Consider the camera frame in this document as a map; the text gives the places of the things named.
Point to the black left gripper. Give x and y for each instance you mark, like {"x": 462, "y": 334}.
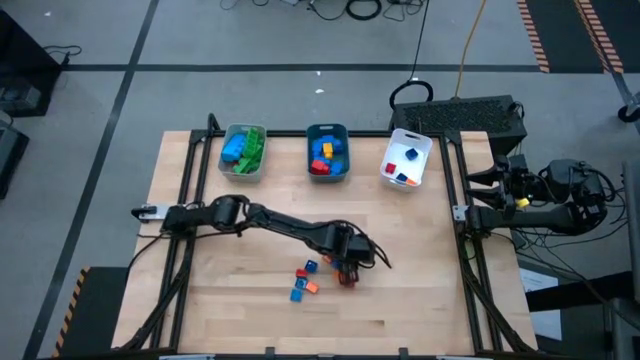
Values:
{"x": 340, "y": 245}

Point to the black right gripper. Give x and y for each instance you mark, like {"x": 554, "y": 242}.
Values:
{"x": 520, "y": 182}

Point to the small blue toy block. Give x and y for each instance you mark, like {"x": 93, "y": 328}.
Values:
{"x": 411, "y": 154}
{"x": 300, "y": 283}
{"x": 336, "y": 264}
{"x": 311, "y": 266}
{"x": 296, "y": 295}
{"x": 401, "y": 177}

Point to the small red toy block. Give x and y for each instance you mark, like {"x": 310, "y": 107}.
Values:
{"x": 301, "y": 273}
{"x": 390, "y": 168}

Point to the medium blue toy block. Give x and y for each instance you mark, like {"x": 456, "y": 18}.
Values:
{"x": 337, "y": 167}
{"x": 336, "y": 142}
{"x": 316, "y": 148}

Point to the medium yellow toy block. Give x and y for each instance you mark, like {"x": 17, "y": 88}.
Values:
{"x": 327, "y": 150}

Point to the large green toy block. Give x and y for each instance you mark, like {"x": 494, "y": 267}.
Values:
{"x": 254, "y": 142}
{"x": 245, "y": 166}

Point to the large blue toy block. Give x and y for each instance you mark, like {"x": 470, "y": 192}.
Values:
{"x": 233, "y": 148}

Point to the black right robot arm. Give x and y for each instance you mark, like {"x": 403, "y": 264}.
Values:
{"x": 530, "y": 220}

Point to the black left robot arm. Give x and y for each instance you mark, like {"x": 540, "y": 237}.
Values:
{"x": 285, "y": 225}

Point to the small yellow gripper knob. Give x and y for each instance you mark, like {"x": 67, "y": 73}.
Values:
{"x": 522, "y": 202}

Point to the white plastic bin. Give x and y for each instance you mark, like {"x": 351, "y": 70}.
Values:
{"x": 422, "y": 165}

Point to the black computer tower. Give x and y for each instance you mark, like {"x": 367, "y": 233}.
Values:
{"x": 460, "y": 117}

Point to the white paper sheet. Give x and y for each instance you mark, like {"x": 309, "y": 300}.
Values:
{"x": 537, "y": 280}

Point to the teal plastic bin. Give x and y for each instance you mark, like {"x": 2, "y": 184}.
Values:
{"x": 310, "y": 177}

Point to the black beam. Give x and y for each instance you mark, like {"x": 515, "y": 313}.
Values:
{"x": 575, "y": 295}

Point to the black caster wheel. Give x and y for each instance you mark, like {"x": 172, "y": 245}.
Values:
{"x": 629, "y": 114}

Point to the light grey plastic bin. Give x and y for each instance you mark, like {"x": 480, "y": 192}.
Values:
{"x": 225, "y": 172}

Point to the black mat orange striped edges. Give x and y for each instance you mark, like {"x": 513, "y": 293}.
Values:
{"x": 560, "y": 30}

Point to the grey cart leg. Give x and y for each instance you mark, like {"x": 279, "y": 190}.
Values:
{"x": 622, "y": 330}

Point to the black mat hazard stripe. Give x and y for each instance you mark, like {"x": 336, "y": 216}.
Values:
{"x": 100, "y": 310}

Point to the black floor equipment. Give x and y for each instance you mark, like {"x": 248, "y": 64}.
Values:
{"x": 10, "y": 160}
{"x": 25, "y": 60}

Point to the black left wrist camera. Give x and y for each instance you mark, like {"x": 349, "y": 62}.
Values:
{"x": 362, "y": 250}

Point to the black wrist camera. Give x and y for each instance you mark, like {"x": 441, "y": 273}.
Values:
{"x": 362, "y": 250}
{"x": 517, "y": 161}

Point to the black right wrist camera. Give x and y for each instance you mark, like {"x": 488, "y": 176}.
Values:
{"x": 517, "y": 161}

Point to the silver arm base bracket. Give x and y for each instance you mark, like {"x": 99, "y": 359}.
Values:
{"x": 459, "y": 213}
{"x": 152, "y": 212}

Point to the grey metal post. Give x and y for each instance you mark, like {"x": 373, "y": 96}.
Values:
{"x": 632, "y": 225}

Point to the black table frame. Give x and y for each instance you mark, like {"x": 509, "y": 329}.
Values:
{"x": 285, "y": 133}

